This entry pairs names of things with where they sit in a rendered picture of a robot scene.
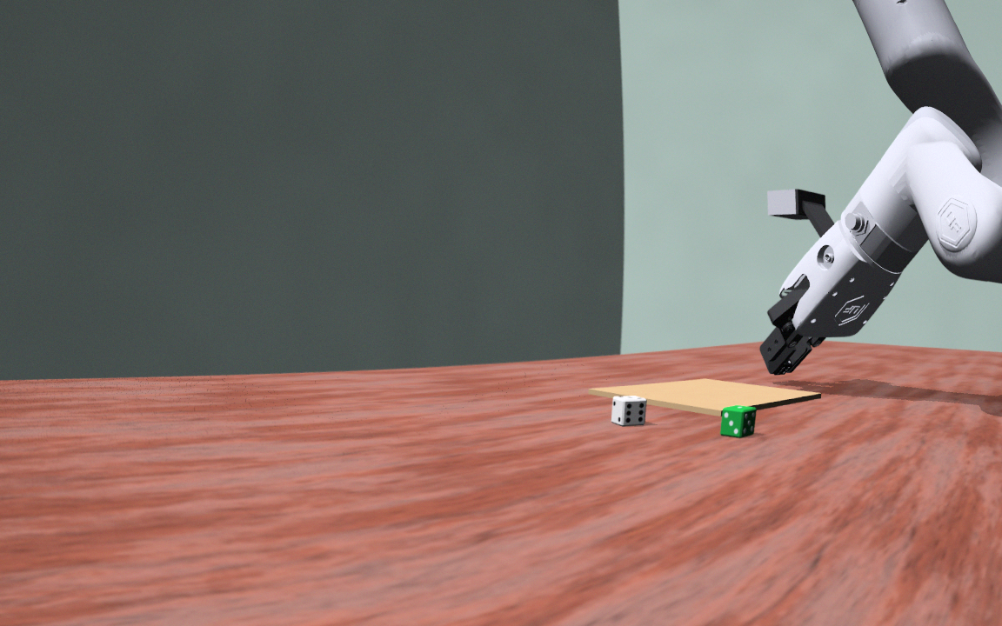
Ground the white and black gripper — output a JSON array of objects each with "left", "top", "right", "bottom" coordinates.
[{"left": 759, "top": 210, "right": 901, "bottom": 374}]

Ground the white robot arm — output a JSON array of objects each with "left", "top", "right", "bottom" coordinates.
[{"left": 767, "top": 0, "right": 1002, "bottom": 283}]

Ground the green die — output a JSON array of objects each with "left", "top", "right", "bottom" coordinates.
[{"left": 720, "top": 405, "right": 757, "bottom": 438}]

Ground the white die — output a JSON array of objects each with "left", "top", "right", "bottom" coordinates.
[{"left": 611, "top": 396, "right": 647, "bottom": 427}]

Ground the tan square mat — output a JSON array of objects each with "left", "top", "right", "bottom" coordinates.
[{"left": 588, "top": 379, "right": 822, "bottom": 416}]

